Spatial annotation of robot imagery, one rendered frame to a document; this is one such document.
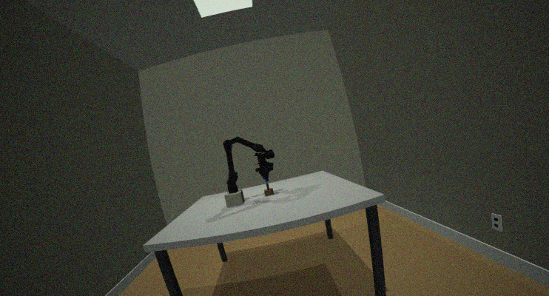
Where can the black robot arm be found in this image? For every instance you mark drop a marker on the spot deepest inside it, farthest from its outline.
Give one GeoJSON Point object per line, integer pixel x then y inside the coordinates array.
{"type": "Point", "coordinates": [233, 176]}

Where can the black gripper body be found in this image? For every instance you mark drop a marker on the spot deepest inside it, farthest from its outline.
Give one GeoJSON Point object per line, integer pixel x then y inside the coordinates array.
{"type": "Point", "coordinates": [263, 167]}

